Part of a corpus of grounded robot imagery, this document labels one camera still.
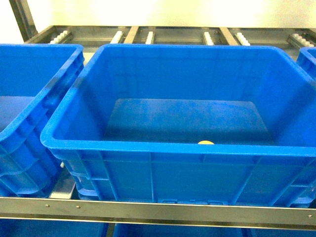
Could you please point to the blue lower left crate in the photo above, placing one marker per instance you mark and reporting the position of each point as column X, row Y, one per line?
column 37, row 228

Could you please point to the metal shelf front rail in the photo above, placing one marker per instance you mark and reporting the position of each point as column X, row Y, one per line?
column 158, row 213

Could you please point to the yellow mushroom push button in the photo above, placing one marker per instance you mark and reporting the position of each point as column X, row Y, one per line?
column 205, row 142

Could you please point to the blue lower centre crate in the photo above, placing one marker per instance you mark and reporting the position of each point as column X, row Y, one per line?
column 137, row 230

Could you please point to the large blue centre crate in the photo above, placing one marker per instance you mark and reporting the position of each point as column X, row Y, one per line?
column 128, row 128

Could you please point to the blue right crate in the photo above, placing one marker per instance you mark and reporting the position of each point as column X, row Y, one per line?
column 307, row 60

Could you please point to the metal roller rack frame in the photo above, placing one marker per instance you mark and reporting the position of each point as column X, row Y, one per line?
column 91, row 37

